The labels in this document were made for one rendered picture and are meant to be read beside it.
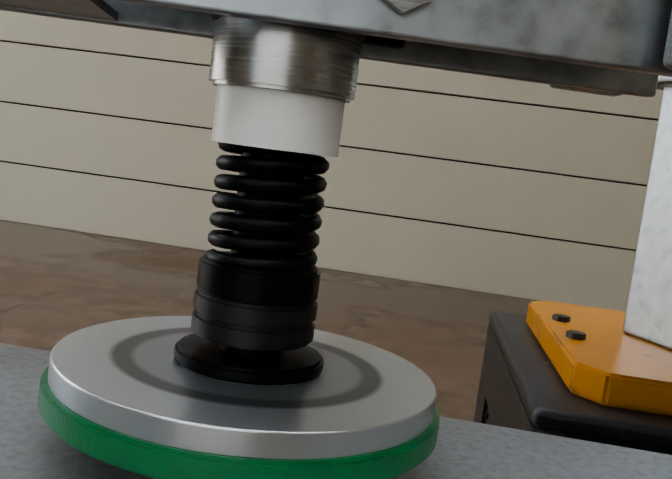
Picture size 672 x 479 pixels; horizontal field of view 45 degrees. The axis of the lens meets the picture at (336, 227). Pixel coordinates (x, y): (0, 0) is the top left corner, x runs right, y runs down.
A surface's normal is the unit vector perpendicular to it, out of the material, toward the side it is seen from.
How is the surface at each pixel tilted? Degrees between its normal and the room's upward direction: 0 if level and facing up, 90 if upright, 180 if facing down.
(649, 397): 90
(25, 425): 0
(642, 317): 90
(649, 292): 90
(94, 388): 0
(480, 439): 0
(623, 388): 90
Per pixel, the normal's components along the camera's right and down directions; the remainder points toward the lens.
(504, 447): 0.13, -0.99
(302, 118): 0.37, 0.15
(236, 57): -0.56, 0.01
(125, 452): -0.34, 0.05
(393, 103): -0.14, 0.08
